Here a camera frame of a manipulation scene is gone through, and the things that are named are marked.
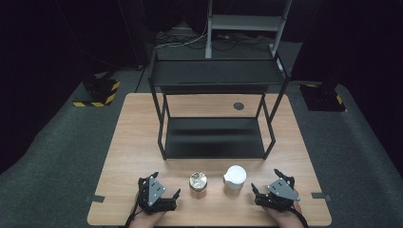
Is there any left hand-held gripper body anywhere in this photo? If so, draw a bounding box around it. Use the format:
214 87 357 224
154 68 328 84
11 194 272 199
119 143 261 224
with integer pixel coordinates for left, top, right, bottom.
136 176 179 215

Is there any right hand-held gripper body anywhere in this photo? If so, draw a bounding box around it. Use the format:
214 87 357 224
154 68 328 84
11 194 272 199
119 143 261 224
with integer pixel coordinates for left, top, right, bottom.
255 176 301 213

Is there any glass jar with gold lid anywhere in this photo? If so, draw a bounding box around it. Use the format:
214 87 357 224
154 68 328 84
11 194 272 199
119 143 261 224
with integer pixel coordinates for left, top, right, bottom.
188 171 208 200

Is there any white cup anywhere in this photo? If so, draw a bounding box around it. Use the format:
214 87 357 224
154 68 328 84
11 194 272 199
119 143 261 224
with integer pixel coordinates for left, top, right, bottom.
222 164 247 197

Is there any black metal shelf rack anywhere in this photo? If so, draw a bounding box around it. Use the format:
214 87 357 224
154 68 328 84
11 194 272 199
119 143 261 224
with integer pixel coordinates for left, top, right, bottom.
147 50 292 162

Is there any person's right hand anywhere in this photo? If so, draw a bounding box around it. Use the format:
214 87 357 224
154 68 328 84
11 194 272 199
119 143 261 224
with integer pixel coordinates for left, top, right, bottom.
261 201 306 228

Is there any person's left hand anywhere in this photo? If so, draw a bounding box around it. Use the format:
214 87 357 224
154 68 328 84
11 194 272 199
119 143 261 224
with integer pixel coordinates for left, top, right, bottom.
128 207 167 228

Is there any grey tape piece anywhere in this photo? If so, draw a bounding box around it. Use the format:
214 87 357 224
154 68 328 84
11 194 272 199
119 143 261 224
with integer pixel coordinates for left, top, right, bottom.
311 192 333 202
85 194 106 203

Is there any black yellow striped stand base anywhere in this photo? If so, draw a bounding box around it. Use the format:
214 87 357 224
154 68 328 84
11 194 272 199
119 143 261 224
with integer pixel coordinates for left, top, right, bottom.
71 70 122 108
298 83 347 112

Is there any left hand-held gripper cable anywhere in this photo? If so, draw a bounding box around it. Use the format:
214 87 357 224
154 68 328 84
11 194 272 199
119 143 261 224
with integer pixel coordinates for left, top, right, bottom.
125 189 143 228

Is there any hand-held gripper cable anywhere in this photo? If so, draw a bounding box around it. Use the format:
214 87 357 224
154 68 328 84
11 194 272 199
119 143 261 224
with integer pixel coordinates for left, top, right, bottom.
125 189 143 228
293 202 310 228

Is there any right hand-held gripper cable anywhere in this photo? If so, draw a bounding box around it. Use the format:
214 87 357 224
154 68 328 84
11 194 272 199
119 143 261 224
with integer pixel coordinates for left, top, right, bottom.
293 202 310 228

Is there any bundle of floor cables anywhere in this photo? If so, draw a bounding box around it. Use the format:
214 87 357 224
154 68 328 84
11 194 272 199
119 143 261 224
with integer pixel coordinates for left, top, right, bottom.
154 18 274 51

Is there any white metal stand frame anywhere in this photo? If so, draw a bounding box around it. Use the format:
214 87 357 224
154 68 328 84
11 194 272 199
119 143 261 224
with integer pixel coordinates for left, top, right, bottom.
204 0 293 72

